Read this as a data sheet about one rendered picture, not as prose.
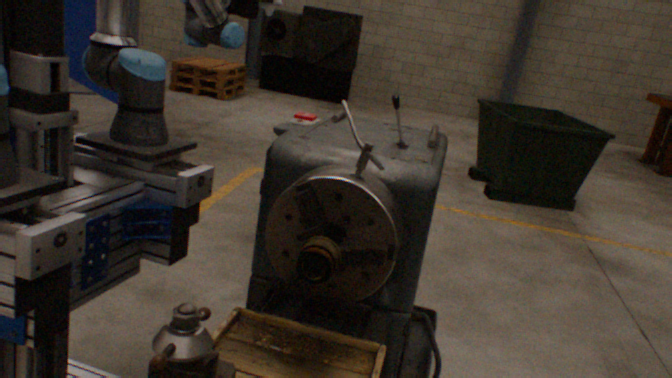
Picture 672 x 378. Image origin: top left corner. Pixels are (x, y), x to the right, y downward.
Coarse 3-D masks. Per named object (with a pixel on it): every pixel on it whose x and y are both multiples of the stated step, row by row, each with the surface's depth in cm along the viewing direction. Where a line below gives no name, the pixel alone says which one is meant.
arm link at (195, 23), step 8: (192, 8) 174; (192, 16) 175; (184, 24) 178; (192, 24) 175; (200, 24) 173; (184, 32) 177; (192, 32) 176; (200, 32) 173; (184, 40) 178; (192, 40) 177; (200, 40) 177
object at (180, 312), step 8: (184, 304) 78; (192, 304) 79; (176, 312) 78; (184, 312) 78; (192, 312) 78; (176, 320) 78; (184, 320) 77; (192, 320) 78; (176, 328) 78; (184, 328) 78; (192, 328) 79
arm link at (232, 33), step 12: (192, 0) 160; (204, 0) 160; (216, 0) 162; (204, 12) 162; (216, 12) 163; (204, 24) 167; (216, 24) 165; (228, 24) 167; (204, 36) 173; (216, 36) 168; (228, 36) 167; (240, 36) 170; (228, 48) 170
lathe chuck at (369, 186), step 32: (288, 192) 133; (320, 192) 131; (352, 192) 129; (384, 192) 135; (288, 224) 135; (352, 224) 131; (384, 224) 130; (288, 256) 137; (320, 288) 138; (352, 288) 136
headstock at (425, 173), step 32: (320, 128) 168; (384, 128) 184; (416, 128) 193; (288, 160) 147; (320, 160) 146; (352, 160) 145; (384, 160) 146; (416, 160) 149; (416, 192) 142; (416, 224) 144; (256, 256) 157; (416, 256) 147; (384, 288) 151; (416, 288) 152
